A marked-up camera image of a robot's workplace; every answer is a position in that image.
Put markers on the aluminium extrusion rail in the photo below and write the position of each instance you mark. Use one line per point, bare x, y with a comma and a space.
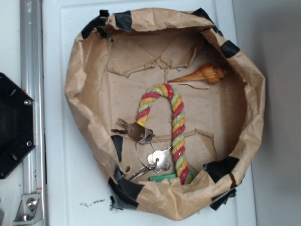
34, 164

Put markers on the green flat card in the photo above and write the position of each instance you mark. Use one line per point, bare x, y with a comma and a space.
169, 177

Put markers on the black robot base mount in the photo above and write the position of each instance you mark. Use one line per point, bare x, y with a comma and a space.
17, 135

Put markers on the orange spiral sea shell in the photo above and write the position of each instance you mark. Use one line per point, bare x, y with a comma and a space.
203, 77

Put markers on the brown paper bag bin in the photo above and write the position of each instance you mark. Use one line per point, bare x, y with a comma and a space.
120, 66

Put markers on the metal corner bracket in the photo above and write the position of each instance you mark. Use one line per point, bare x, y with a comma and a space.
30, 211

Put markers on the silver keys on ring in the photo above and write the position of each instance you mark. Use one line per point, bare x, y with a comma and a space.
157, 161

